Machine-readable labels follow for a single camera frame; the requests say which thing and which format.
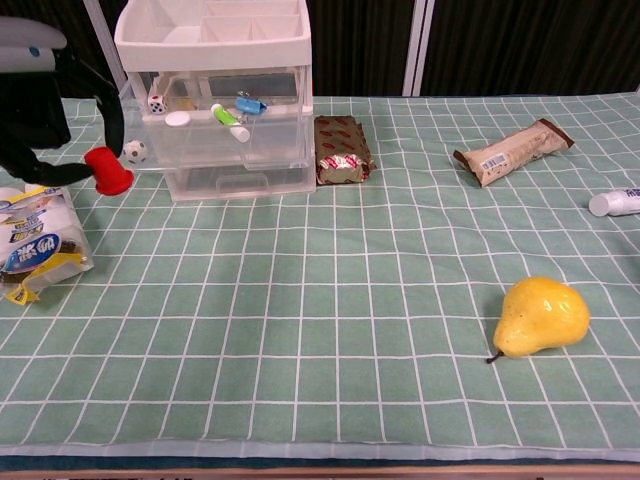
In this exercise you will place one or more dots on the empty clear drawer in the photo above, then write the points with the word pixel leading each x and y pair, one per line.
pixel 295 182

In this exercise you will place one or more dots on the clear drawer holding small items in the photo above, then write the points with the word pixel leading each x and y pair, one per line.
pixel 200 145

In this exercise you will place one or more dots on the black pleated curtain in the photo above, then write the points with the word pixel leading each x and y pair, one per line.
pixel 525 45

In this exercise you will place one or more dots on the green white tube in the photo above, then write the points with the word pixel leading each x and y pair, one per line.
pixel 227 120

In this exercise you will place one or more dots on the blue under cloth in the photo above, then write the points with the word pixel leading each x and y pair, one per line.
pixel 320 450

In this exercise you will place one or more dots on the white plastic bottle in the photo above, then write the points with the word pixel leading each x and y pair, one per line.
pixel 612 202

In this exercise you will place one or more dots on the small soccer ball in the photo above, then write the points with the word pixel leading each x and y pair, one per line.
pixel 135 152

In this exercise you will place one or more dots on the wide white frame post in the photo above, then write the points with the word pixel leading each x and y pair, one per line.
pixel 419 45

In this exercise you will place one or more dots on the white plastic drawer cabinet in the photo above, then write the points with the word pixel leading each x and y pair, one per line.
pixel 165 50

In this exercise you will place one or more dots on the wrapped tissue roll pack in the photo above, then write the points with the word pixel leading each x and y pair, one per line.
pixel 42 240

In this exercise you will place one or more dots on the blue binder clip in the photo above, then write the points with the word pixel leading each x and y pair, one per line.
pixel 248 105

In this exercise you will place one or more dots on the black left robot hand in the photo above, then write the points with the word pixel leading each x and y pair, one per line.
pixel 30 110

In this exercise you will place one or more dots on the gold wrapped snack pack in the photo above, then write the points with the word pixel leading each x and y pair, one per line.
pixel 342 145

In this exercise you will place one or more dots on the white die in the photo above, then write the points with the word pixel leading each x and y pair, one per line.
pixel 156 103

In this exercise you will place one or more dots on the yellow pear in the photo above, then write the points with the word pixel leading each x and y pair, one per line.
pixel 542 320

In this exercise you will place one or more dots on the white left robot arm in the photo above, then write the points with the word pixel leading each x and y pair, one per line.
pixel 25 47

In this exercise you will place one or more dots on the red plastic cup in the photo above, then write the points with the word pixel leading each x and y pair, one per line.
pixel 110 170

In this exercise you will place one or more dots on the beige brown snack bar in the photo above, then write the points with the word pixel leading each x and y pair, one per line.
pixel 510 152

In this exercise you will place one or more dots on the green checkered tablecloth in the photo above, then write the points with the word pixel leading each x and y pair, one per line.
pixel 320 280

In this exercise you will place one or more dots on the thin white frame post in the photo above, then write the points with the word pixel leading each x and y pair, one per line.
pixel 105 45

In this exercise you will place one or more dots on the white round lid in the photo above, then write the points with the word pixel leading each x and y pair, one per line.
pixel 178 118

